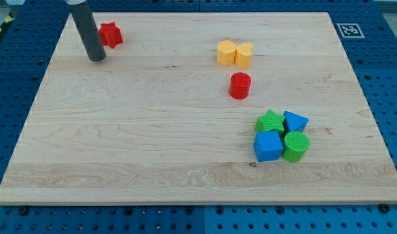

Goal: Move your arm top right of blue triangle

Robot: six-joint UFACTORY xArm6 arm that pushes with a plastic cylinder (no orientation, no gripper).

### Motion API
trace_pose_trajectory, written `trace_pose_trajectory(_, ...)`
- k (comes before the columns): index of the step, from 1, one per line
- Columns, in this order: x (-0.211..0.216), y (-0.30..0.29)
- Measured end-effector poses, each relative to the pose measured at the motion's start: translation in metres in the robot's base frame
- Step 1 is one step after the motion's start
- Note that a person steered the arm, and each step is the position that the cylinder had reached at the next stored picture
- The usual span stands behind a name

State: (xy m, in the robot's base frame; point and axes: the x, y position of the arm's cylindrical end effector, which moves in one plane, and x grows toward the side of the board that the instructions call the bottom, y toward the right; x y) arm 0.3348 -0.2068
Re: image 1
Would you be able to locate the blue triangle block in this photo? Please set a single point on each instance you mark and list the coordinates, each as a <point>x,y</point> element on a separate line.
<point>294,122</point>

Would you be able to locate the wooden board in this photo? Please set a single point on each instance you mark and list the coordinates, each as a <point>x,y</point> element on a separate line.
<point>154,123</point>

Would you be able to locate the red cylinder block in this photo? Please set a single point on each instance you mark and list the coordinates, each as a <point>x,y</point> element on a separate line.
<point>239,85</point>

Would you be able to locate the yellow hexagon block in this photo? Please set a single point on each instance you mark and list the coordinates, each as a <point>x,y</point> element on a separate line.
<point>226,51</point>

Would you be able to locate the green star block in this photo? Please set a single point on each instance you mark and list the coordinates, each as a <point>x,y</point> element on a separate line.
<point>270,121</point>

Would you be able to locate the blue cube block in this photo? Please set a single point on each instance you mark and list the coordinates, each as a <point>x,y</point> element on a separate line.
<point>267,146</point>

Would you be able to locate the yellow heart block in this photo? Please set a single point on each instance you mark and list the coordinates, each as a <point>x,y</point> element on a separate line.
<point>243,54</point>

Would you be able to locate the green cylinder block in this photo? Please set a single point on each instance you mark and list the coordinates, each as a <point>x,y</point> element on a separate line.
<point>295,146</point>

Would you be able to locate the red star block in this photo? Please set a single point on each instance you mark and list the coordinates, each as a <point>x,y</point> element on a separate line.
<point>110,34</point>

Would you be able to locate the white fiducial marker tag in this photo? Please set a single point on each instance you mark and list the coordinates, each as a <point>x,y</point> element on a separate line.
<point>350,30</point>

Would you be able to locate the black screw bottom left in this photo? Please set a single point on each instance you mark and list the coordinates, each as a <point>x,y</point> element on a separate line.
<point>23,211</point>

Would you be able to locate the black screw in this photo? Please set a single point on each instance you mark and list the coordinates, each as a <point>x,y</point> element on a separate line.
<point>384,208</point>
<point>23,211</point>

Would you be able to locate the black screw bottom right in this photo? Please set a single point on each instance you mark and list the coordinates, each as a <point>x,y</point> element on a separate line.
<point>384,208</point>

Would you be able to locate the yellow black hazard tape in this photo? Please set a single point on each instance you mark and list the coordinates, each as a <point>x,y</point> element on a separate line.
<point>4,27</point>

